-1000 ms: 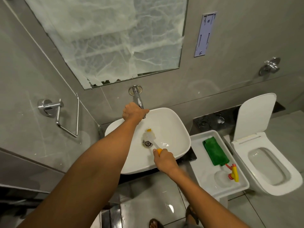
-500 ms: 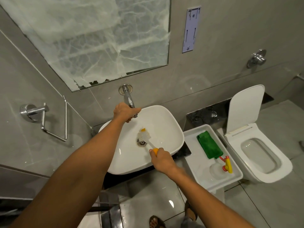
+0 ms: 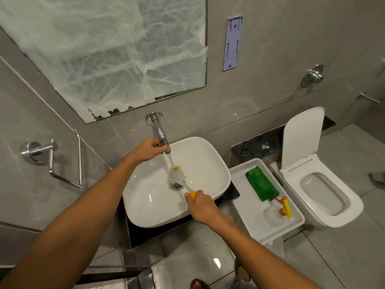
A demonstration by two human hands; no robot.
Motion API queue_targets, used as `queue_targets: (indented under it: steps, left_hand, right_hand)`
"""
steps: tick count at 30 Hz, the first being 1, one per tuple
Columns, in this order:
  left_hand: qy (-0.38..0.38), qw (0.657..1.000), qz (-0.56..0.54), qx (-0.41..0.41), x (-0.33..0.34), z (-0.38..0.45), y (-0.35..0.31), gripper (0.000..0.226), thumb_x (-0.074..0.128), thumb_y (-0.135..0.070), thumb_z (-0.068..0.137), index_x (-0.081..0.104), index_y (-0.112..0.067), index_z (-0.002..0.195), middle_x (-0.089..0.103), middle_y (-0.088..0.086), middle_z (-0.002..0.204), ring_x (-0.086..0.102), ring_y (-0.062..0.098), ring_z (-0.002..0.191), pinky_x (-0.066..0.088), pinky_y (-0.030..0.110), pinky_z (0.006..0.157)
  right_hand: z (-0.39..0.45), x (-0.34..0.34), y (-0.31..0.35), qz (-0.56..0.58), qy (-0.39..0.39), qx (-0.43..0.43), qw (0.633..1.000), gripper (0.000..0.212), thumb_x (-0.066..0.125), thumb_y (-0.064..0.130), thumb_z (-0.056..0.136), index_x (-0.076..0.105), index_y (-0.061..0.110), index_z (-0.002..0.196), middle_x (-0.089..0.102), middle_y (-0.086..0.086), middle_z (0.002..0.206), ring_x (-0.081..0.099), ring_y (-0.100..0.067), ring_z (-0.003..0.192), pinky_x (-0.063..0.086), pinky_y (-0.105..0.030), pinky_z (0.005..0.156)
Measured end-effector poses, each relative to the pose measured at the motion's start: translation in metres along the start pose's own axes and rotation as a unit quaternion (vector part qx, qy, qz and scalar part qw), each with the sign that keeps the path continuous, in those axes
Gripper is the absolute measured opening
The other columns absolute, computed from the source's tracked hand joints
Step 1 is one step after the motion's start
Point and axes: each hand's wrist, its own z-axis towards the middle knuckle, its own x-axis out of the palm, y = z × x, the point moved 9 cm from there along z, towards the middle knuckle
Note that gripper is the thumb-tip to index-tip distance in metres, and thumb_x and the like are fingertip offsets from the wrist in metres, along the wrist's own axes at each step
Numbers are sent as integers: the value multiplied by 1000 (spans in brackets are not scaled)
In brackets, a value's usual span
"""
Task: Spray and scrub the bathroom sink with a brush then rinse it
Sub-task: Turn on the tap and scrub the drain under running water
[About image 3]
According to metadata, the person's right hand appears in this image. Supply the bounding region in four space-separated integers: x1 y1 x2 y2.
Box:
184 190 225 225

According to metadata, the person's left hand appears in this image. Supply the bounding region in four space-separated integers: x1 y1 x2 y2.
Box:
128 137 171 166

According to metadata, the chrome wall faucet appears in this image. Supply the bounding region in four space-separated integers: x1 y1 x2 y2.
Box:
146 112 172 155

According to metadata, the orange handled white brush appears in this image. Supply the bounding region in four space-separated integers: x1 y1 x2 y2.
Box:
168 165 198 204

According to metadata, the white ceramic wash basin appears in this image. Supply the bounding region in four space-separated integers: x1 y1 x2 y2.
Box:
122 136 231 228

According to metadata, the clear spray bottle yellow head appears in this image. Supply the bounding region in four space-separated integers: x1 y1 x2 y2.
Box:
263 196 293 228

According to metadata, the person's left forearm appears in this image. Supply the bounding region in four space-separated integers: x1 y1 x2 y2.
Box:
0 158 139 289

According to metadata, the person's right forearm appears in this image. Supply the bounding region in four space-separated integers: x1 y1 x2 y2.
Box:
204 213 321 289

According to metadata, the person's right sandal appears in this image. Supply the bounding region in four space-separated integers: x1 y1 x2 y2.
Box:
234 258 252 283

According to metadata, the person's sandal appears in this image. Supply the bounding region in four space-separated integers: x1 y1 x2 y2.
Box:
190 278 211 289
234 258 252 283

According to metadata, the person's left sandal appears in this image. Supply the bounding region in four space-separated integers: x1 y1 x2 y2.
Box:
190 278 211 289

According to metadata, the white plastic tray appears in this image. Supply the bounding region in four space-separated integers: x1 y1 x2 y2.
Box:
228 158 305 246

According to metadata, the green cloth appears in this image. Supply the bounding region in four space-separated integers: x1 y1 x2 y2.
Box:
245 166 280 203

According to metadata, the black stone ledge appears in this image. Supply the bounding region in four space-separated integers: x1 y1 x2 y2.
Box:
231 116 337 167

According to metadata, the glass shower partition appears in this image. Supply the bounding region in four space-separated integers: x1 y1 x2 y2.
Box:
78 243 157 289

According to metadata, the white toilet lid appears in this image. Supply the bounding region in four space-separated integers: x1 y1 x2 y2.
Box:
281 106 325 171

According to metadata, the white toilet bowl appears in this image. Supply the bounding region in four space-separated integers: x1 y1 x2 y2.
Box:
278 153 365 228

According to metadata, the gray sandal on floor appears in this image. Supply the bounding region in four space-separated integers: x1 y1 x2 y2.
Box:
369 171 385 185

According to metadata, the chrome towel ring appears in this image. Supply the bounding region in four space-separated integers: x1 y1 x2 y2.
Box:
20 128 83 189

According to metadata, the film covered wall mirror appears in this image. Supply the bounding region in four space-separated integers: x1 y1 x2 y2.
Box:
0 0 208 124

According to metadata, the purple wall sticker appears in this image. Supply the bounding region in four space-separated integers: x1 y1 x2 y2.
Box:
222 14 244 72

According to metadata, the chrome wall valve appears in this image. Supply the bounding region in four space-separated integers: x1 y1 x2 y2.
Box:
301 64 325 89

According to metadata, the chrome wall bracket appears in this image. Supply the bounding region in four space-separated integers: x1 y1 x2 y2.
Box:
359 92 381 104

